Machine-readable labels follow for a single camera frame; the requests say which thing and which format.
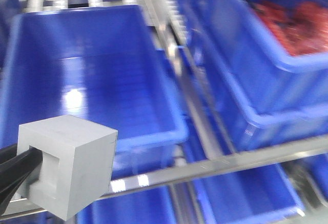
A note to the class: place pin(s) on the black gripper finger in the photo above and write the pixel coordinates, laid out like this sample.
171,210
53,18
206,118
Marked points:
8,153
15,171

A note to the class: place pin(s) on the red packaged items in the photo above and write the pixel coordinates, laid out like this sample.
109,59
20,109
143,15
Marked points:
301,30

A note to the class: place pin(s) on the lower blue bin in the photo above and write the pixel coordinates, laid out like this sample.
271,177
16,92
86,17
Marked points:
259,195

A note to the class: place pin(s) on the stainless steel rack frame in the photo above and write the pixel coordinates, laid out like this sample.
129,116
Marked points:
222,158

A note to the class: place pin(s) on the gray hollow cube base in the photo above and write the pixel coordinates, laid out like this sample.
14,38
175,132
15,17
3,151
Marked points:
77,163

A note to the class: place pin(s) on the blue bin with red items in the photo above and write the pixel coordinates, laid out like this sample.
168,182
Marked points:
264,95

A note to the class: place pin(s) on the empty blue bin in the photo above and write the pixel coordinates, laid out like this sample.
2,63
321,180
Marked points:
98,64

